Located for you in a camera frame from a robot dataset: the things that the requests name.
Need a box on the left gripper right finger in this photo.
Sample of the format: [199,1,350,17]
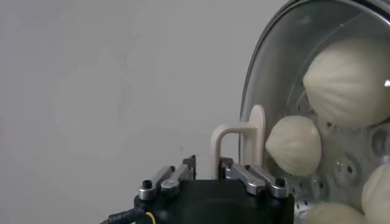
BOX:
[220,157,291,200]

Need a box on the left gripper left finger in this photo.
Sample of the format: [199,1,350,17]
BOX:
[138,154,197,201]

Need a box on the glass lid with cream handle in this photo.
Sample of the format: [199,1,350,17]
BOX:
[210,0,390,224]

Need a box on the white steamed baozi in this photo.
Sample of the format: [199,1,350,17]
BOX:
[303,38,390,128]
[264,114,322,177]
[304,202,366,224]
[361,164,390,224]

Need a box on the stainless steel steamer basket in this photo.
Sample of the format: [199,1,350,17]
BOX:
[268,0,390,224]

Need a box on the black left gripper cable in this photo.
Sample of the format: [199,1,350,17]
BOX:
[100,206,157,224]

